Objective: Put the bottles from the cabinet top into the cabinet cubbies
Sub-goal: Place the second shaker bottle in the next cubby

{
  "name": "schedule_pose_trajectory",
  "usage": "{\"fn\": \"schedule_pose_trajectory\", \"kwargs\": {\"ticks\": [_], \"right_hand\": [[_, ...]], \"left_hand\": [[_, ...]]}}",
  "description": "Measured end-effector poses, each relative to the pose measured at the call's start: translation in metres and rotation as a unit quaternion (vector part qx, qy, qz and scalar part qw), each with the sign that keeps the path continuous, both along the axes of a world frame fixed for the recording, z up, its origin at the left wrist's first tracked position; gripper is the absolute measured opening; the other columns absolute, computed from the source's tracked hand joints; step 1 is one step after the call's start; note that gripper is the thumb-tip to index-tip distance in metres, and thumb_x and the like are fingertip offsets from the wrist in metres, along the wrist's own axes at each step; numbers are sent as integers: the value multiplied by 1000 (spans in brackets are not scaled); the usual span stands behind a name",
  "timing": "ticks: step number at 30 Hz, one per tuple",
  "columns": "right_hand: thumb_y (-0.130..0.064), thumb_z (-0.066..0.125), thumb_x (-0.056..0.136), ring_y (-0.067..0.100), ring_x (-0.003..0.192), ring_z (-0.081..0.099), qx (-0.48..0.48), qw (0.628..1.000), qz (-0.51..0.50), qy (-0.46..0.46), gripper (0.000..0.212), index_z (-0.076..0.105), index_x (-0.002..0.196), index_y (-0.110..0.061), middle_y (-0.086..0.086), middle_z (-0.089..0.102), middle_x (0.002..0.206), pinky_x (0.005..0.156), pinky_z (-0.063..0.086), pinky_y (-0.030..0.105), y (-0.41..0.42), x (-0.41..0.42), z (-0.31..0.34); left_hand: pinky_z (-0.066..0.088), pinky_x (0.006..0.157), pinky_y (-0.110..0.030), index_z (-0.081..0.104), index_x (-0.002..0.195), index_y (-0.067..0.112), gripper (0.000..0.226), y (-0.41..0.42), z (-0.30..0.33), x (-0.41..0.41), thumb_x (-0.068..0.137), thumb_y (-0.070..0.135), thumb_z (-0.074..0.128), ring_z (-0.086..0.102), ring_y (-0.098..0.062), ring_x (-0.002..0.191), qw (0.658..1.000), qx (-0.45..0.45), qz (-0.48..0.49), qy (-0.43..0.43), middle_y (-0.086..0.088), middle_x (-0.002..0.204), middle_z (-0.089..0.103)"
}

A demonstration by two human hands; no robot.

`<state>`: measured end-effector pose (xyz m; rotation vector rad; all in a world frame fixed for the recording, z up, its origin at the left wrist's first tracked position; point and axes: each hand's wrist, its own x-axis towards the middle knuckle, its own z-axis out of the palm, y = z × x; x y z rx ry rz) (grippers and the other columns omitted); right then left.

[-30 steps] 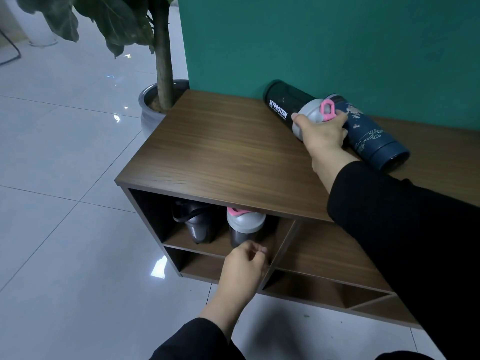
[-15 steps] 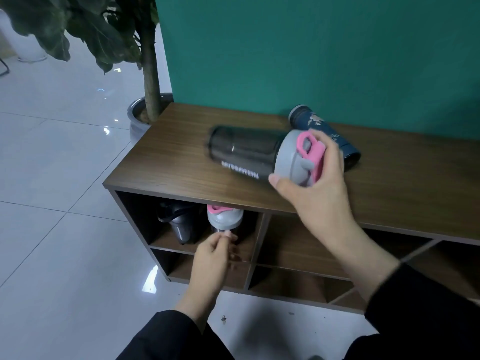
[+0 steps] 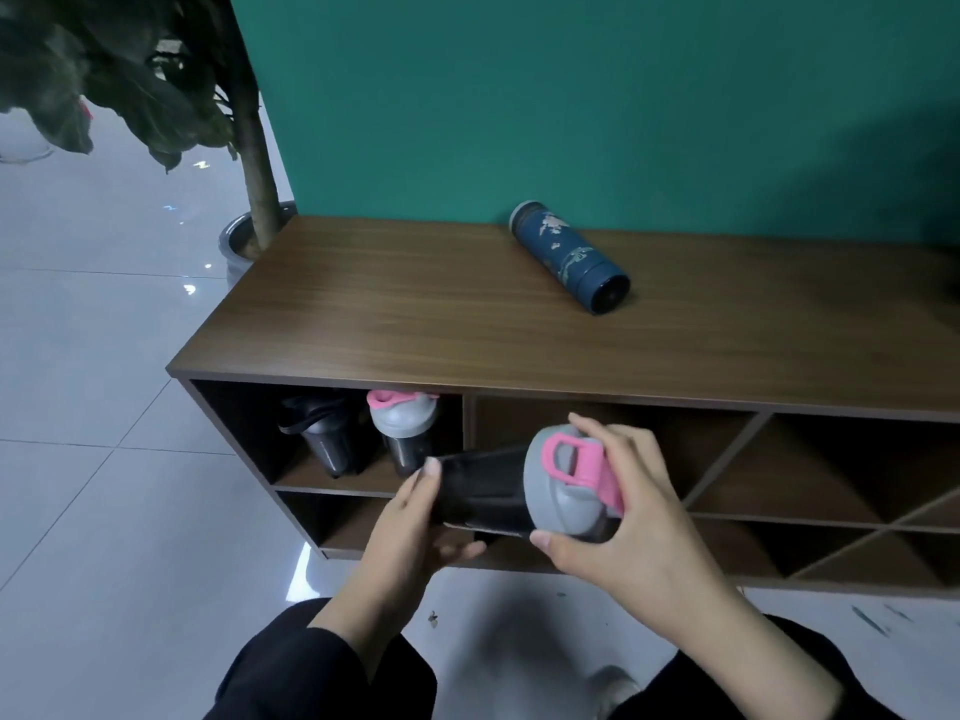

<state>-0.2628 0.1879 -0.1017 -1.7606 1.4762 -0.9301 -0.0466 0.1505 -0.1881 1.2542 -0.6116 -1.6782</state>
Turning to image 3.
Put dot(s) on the grey plant pot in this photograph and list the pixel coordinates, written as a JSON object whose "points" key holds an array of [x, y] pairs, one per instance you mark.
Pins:
{"points": [[234, 251]]}

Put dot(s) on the shaker bottle grey pink lid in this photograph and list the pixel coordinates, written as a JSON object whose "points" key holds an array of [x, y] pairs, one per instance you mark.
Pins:
{"points": [[405, 419], [495, 491]]}

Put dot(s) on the green leafy indoor plant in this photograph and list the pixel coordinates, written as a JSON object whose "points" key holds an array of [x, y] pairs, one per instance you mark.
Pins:
{"points": [[135, 74]]}

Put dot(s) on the person's left forearm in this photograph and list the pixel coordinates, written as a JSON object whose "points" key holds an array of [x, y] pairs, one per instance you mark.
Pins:
{"points": [[360, 629]]}

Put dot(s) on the person's left hand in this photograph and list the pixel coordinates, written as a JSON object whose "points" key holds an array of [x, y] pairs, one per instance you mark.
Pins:
{"points": [[394, 543]]}

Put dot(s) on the person's right middle finger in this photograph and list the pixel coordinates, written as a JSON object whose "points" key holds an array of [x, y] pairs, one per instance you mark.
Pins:
{"points": [[649, 451]]}

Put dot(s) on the black shaker bottle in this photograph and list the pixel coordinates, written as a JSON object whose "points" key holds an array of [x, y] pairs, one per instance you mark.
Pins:
{"points": [[326, 434]]}

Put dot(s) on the brown wooden shelf cabinet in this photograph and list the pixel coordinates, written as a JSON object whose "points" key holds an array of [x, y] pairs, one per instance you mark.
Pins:
{"points": [[420, 307]]}

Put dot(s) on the person's left thumb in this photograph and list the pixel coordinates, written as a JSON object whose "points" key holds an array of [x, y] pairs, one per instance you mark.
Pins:
{"points": [[463, 554]]}

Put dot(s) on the person's right thumb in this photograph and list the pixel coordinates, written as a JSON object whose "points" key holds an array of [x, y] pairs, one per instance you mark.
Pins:
{"points": [[562, 554]]}

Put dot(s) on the dark blue patterned thermos bottle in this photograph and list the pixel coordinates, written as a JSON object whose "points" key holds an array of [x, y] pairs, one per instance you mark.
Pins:
{"points": [[564, 253]]}

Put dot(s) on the person's white shoe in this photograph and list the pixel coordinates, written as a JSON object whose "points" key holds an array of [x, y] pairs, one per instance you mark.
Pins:
{"points": [[611, 693]]}

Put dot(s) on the person's right hand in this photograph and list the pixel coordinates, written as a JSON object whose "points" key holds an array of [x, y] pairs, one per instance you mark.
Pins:
{"points": [[652, 539]]}

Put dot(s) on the person's right forearm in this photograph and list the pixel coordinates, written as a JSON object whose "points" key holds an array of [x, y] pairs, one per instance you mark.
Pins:
{"points": [[757, 659]]}

